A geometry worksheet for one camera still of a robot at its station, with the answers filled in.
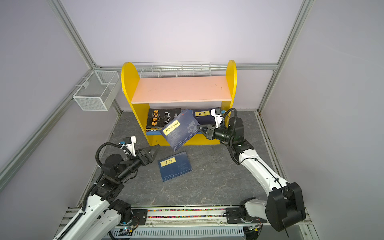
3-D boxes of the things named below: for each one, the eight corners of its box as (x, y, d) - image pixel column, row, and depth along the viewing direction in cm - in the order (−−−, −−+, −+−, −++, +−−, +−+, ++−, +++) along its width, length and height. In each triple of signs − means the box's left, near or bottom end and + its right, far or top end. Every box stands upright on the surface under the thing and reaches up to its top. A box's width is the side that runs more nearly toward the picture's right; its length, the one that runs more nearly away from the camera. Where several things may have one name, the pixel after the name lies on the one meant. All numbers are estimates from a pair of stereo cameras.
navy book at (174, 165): (163, 181, 87) (162, 180, 85) (158, 162, 95) (157, 160, 93) (192, 170, 91) (192, 169, 89) (185, 152, 99) (185, 150, 97)
